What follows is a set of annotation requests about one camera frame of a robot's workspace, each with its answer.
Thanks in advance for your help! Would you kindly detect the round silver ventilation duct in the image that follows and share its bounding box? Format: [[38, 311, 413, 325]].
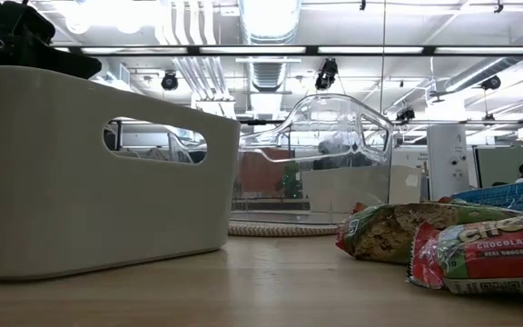
[[238, 0, 302, 45]]

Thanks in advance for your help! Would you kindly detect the black ceiling camera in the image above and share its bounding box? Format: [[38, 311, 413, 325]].
[[314, 57, 339, 92], [480, 74, 502, 91], [395, 106, 416, 124], [160, 71, 180, 92]]

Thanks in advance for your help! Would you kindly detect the black overhead light bar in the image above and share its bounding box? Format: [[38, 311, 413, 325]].
[[50, 44, 523, 57]]

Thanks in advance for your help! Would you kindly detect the green partition panel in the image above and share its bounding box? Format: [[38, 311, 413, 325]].
[[473, 145, 523, 190]]

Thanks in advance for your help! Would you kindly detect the thin vertical pole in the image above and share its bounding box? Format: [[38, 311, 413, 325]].
[[380, 0, 387, 114]]

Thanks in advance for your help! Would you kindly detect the black horizontal rail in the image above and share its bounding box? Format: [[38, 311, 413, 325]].
[[238, 118, 523, 126]]

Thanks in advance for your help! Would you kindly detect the ribbed silver duct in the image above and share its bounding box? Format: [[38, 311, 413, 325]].
[[250, 61, 288, 92]]

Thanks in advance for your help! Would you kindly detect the green plant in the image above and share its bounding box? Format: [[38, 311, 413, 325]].
[[279, 163, 303, 200]]

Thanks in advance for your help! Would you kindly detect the round woven rope mat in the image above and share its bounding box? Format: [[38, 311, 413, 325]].
[[228, 220, 339, 238]]

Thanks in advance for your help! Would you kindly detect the clear plastic handled bin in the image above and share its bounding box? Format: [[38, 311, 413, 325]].
[[230, 94, 395, 226]]

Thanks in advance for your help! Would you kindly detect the red background panel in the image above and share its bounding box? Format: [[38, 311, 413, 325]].
[[238, 148, 292, 197]]

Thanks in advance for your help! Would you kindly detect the blue granola bar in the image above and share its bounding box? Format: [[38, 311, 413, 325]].
[[450, 176, 523, 213]]

